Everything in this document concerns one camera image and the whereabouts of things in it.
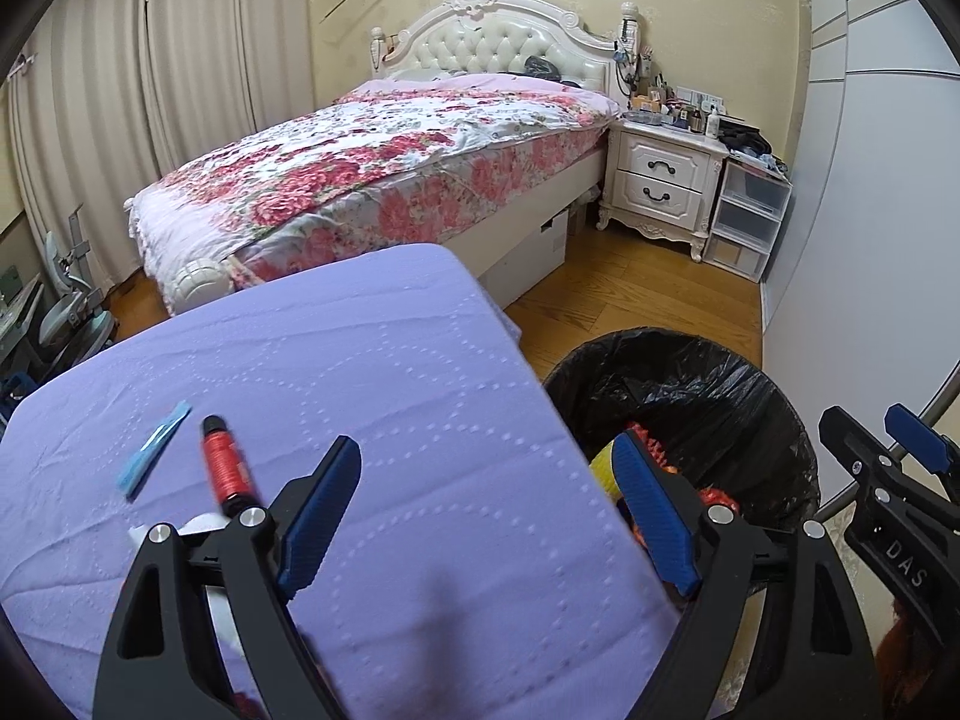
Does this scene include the white plastic drawer unit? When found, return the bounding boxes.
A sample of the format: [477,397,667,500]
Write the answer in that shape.
[703,151,793,283]

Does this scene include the white crumpled tissue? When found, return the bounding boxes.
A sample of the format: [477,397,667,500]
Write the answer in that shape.
[127,512,243,646]

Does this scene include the grey office chair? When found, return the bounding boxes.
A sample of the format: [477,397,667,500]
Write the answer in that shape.
[39,206,117,380]

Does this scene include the white nightstand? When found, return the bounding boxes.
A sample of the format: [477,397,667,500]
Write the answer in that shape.
[596,119,729,262]

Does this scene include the floral pink bedspread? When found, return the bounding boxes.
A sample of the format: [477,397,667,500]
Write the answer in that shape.
[125,73,622,301]

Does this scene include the blue paper packet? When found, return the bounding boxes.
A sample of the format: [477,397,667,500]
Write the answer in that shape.
[117,401,192,500]

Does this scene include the black trash bin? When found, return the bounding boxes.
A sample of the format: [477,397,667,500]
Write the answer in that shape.
[545,327,820,532]

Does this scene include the purple table cloth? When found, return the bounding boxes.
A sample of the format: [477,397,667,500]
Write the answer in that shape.
[2,244,677,718]

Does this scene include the yellow foam fruit net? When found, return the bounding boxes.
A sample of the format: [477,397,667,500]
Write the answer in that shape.
[589,442,623,504]

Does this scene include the beige curtains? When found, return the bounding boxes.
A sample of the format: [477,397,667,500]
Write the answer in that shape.
[5,0,314,289]

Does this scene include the white sliding wardrobe door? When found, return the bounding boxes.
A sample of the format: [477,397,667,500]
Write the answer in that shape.
[760,0,960,511]

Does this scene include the white under-bed box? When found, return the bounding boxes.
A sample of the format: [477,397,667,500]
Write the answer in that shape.
[478,211,568,309]

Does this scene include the red bottle black cap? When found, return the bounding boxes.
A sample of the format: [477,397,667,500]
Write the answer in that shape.
[202,415,260,518]

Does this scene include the bed with white headboard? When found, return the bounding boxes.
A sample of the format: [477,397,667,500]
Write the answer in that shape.
[160,0,625,314]

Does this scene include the red foam fruit net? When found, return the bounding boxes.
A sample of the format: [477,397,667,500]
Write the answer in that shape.
[626,422,740,528]

